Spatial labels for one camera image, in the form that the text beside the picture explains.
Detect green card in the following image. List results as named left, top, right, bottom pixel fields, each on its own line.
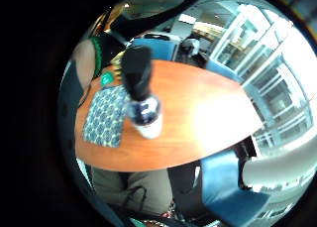
left=100, top=71, right=116, bottom=87

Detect blue chair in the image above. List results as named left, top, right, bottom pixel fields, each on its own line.
left=199, top=149, right=272, bottom=227
left=205, top=59, right=246, bottom=85
left=130, top=37, right=180, bottom=62

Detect white bottle with blue label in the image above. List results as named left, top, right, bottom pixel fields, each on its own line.
left=126, top=93, right=164, bottom=141

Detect blue patterned placemat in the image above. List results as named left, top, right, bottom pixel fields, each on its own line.
left=81, top=84, right=131, bottom=149

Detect black office chair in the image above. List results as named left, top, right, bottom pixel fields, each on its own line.
left=180, top=38, right=203, bottom=60

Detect the person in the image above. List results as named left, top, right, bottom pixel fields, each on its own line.
left=56, top=59, right=173, bottom=227

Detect black table base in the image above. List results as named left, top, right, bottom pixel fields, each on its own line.
left=166, top=161, right=203, bottom=218

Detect white framed glass partition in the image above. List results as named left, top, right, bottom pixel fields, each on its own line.
left=209, top=2, right=315, bottom=157

